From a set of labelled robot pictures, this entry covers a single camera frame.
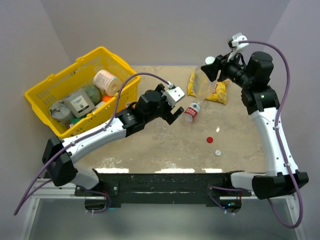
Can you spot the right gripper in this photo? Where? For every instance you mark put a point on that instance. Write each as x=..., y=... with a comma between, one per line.
x=220, y=63

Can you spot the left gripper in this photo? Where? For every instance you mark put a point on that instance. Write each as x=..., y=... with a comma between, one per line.
x=169, y=117

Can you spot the large white bottle cap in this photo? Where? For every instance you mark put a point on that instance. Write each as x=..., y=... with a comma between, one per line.
x=209, y=60

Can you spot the red label water bottle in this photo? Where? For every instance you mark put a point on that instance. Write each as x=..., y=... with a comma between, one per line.
x=194, y=109

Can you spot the wide clear plastic bottle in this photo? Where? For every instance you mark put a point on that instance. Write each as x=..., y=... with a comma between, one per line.
x=202, y=87

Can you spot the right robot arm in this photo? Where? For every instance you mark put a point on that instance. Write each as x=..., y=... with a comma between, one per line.
x=282, y=176

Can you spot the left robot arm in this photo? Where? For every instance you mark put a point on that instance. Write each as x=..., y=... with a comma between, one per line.
x=61, y=155

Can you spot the red bottle cap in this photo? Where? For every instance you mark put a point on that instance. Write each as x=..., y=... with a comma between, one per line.
x=209, y=139

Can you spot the small white bottle cap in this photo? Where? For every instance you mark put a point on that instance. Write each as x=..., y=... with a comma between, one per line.
x=218, y=152

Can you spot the yellow chips bag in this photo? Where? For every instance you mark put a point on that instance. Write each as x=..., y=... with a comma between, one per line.
x=219, y=92

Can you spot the orange item in basket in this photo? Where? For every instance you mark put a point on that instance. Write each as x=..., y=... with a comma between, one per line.
x=106, y=98

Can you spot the pink toilet paper roll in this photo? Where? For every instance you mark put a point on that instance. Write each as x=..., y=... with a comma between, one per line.
x=107, y=82

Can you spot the green melon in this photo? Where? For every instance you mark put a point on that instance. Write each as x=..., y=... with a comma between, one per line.
x=93, y=93

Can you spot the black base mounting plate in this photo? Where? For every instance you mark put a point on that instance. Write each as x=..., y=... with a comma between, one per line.
x=210, y=189

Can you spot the yellow plastic shopping basket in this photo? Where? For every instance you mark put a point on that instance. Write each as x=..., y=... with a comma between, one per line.
x=78, y=75

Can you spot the grey box with label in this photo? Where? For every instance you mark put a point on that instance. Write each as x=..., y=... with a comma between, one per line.
x=79, y=103

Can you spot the grey crumpled pouch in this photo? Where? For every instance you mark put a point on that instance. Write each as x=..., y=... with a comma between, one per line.
x=60, y=112

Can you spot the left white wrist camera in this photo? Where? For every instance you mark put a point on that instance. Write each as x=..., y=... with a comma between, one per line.
x=173, y=94

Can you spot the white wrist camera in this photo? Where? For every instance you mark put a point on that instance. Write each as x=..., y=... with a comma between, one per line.
x=236, y=45
x=173, y=94

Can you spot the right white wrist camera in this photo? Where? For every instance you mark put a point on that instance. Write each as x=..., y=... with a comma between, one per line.
x=236, y=45

